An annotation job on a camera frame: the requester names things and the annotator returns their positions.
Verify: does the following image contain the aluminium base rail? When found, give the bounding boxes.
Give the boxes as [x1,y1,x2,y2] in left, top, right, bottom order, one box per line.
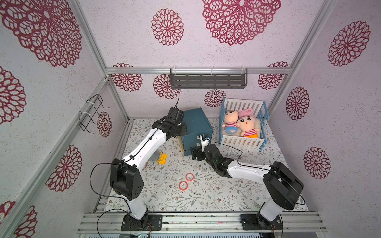
[76,212,327,235]

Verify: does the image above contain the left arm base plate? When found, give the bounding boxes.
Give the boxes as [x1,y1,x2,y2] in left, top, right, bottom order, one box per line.
[121,214,163,232]

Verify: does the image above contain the plush doll blue outfit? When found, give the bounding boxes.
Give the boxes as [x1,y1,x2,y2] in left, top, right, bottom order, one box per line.
[222,110,239,134]

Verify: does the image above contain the yellow flower toy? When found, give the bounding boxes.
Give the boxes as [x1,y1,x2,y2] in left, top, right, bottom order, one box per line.
[156,151,168,165]

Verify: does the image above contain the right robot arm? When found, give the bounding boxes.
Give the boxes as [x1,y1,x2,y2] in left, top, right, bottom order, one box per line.
[191,144,304,225]

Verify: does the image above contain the teal drawer cabinet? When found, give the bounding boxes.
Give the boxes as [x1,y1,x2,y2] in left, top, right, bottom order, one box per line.
[180,108,213,156]

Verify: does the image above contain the red tape roll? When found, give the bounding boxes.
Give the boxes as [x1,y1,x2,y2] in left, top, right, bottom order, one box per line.
[185,173,194,182]
[179,181,189,191]

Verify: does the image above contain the plush doll striped shirt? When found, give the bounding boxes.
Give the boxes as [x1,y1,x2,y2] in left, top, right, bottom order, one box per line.
[237,117,259,138]

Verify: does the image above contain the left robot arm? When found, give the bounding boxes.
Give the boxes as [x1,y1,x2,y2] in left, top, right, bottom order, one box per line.
[110,116,186,220]

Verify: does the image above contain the black wire wall rack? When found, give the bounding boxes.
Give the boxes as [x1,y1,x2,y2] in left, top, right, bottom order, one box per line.
[78,94,110,134]

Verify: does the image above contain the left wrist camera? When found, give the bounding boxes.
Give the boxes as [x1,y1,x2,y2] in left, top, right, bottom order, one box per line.
[166,107,184,125]

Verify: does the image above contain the white blue toy crib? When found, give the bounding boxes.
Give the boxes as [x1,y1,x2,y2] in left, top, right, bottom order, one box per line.
[219,98,269,150]

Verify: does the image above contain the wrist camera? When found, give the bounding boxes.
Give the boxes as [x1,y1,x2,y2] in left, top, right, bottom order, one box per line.
[166,107,184,125]
[200,134,211,152]

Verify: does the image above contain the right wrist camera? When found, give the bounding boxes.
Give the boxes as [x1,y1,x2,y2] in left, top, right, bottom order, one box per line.
[200,134,211,152]

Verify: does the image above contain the grey wall shelf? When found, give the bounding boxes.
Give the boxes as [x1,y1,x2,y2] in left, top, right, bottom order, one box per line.
[170,68,248,89]

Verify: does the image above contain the grey plush keychain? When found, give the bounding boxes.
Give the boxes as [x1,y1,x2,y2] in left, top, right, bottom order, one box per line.
[149,150,161,163]

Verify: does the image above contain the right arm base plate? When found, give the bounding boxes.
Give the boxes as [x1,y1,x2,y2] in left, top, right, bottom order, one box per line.
[240,213,283,231]

